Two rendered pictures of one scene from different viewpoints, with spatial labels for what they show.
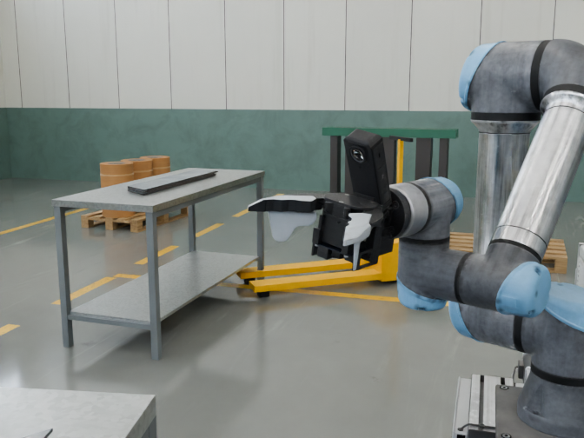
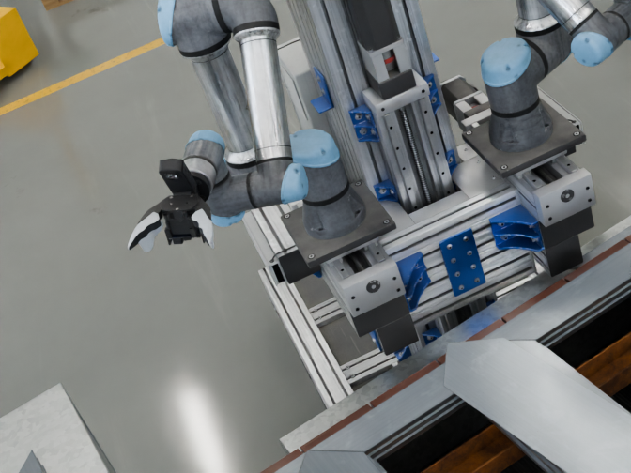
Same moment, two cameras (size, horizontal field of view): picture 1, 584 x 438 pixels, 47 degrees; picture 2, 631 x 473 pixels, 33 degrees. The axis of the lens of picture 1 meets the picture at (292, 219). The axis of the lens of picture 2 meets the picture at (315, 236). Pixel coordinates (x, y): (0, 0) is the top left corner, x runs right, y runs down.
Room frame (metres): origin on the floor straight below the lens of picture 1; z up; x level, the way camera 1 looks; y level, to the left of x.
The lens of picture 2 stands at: (-0.83, 0.40, 2.50)
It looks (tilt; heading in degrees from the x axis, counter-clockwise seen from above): 35 degrees down; 337
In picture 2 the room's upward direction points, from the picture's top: 21 degrees counter-clockwise
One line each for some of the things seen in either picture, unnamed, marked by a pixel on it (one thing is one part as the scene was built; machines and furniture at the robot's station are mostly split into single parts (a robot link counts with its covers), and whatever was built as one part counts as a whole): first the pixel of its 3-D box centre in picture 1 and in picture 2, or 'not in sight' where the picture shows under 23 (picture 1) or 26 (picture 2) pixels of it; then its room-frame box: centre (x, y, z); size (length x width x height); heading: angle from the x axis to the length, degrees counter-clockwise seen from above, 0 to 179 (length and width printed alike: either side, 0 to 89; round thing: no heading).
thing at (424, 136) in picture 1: (388, 176); not in sight; (8.01, -1.16, 0.58); 1.60 x 0.60 x 1.17; 70
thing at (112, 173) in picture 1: (137, 190); not in sight; (8.18, 1.92, 0.38); 1.20 x 0.80 x 0.77; 158
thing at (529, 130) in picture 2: not in sight; (517, 116); (0.94, -0.95, 1.09); 0.15 x 0.15 x 0.10
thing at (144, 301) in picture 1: (175, 245); not in sight; (4.74, 0.85, 0.49); 1.80 x 0.70 x 0.99; 161
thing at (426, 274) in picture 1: (432, 272); (227, 195); (0.96, -0.21, 1.34); 0.11 x 0.08 x 0.11; 48
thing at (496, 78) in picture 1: (501, 198); (228, 97); (1.17, -0.37, 1.41); 0.15 x 0.12 x 0.55; 48
